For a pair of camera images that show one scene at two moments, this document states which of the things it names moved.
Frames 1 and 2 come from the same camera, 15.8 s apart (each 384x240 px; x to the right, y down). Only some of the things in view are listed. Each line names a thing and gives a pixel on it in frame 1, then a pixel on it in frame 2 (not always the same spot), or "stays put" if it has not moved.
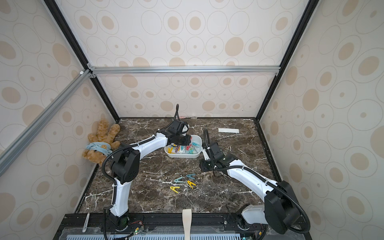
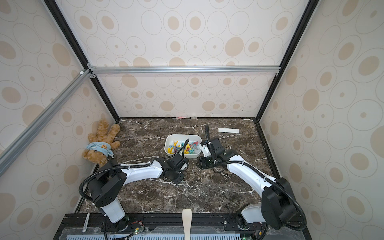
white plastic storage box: [192, 150] stays put
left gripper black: [188, 140] → [182, 177]
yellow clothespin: [169, 150] stays put
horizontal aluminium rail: [184, 70] stays put
